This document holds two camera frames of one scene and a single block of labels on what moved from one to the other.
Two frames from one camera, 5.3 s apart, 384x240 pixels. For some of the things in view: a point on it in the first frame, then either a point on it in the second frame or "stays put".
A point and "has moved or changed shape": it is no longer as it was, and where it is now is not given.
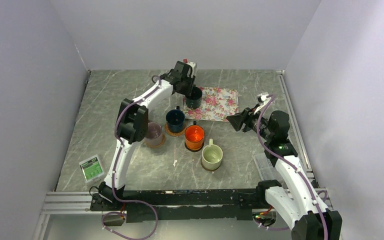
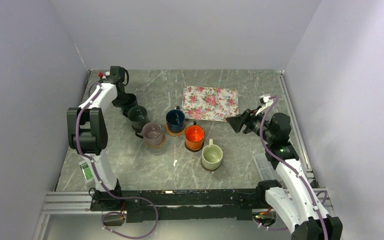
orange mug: (194, 135) stays put
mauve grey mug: (154, 134) stays put
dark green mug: (194, 100) has moved or changed shape
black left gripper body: (188, 83) to (117, 101)
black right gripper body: (252, 121) stays put
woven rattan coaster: (174, 133) stays put
